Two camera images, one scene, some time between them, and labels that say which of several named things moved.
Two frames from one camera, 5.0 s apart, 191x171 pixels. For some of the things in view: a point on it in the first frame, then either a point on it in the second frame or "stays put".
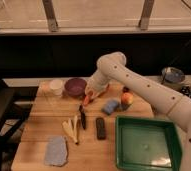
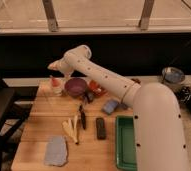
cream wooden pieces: x=72 y=129 stays put
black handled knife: x=83 y=116 stays put
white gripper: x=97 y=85 → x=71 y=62
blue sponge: x=110 y=106 stays put
